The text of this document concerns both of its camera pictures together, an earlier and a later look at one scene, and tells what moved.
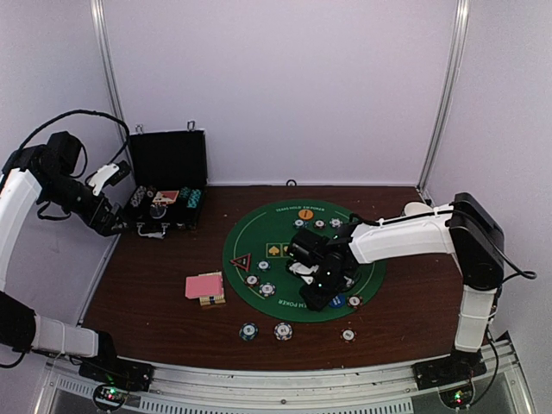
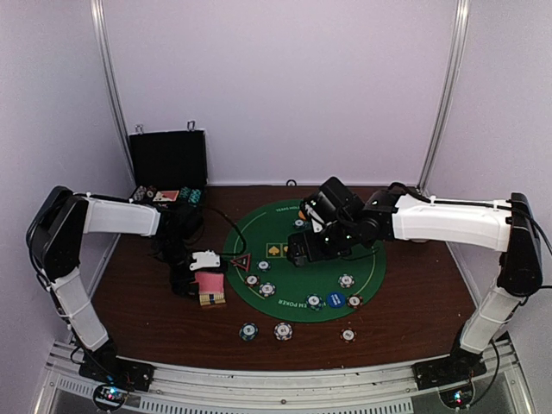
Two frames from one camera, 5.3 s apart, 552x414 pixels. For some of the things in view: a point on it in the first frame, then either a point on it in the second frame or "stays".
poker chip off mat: [348, 335] stays
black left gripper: [103, 226] -> [176, 280]
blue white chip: [267, 289] stays
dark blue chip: [298, 223] stays
